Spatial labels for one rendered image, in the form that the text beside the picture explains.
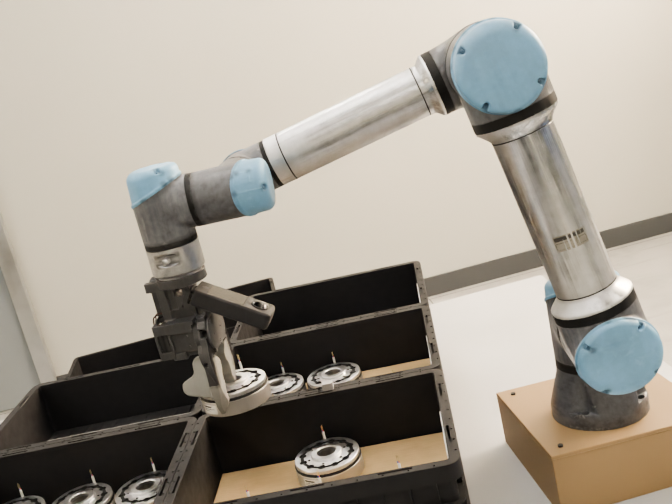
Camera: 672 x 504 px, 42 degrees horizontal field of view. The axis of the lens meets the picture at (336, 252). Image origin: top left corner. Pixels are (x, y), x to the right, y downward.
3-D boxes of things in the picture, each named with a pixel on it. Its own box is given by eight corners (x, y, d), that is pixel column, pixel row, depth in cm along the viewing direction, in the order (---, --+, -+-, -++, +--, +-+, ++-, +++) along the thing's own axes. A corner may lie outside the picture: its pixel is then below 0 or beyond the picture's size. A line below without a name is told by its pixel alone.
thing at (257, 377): (272, 367, 135) (271, 363, 135) (258, 394, 125) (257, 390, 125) (211, 377, 137) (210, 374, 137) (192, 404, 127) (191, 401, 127)
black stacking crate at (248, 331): (429, 309, 198) (419, 262, 195) (440, 360, 170) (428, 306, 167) (261, 343, 202) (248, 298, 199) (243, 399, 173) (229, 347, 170)
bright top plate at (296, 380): (308, 372, 167) (308, 369, 167) (297, 396, 158) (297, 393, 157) (259, 379, 169) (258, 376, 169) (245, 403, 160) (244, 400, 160)
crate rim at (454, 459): (444, 380, 138) (441, 366, 138) (465, 479, 109) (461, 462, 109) (202, 427, 142) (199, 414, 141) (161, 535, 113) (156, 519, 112)
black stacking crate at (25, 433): (241, 400, 173) (227, 348, 170) (217, 478, 145) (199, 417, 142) (53, 437, 177) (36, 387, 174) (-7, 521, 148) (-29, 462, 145)
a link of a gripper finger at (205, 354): (214, 381, 126) (201, 323, 125) (226, 379, 126) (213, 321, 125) (204, 390, 122) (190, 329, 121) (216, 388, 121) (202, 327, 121)
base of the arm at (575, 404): (619, 381, 148) (611, 326, 146) (669, 413, 134) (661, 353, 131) (537, 404, 146) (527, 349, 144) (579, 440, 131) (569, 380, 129)
